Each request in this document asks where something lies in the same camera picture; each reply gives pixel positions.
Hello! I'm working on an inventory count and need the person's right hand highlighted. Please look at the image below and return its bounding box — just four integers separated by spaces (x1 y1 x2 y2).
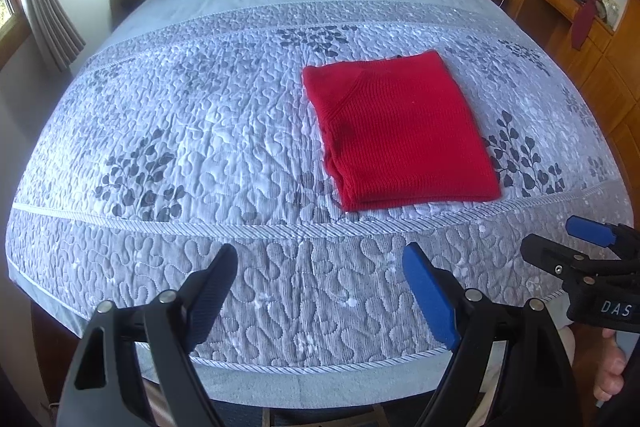
592 329 628 403

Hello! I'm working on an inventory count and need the red knitted sweater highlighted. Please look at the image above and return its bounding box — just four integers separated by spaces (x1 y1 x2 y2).
302 49 502 212

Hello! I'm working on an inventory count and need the grey curtain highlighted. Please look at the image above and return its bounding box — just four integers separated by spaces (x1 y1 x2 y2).
20 0 86 72

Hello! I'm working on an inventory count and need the wooden framed window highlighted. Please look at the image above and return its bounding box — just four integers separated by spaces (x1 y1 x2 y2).
0 0 33 70

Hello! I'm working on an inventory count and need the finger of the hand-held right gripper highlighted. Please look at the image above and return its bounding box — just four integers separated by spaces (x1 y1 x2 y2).
567 215 640 253
520 234 640 291

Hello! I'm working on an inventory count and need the dark red hanging garment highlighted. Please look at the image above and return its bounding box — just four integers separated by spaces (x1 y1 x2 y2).
570 0 603 50

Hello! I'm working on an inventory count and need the bed with grey quilt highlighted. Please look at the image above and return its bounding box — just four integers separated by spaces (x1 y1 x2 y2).
6 0 633 373

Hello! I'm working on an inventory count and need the wooden desk cabinet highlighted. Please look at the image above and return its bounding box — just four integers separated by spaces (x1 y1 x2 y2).
500 0 640 188

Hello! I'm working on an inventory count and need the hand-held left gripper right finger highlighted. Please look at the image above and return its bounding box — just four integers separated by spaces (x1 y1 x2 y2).
402 242 583 427

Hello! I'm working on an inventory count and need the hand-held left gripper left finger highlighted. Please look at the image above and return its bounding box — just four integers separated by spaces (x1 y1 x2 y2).
55 243 239 427

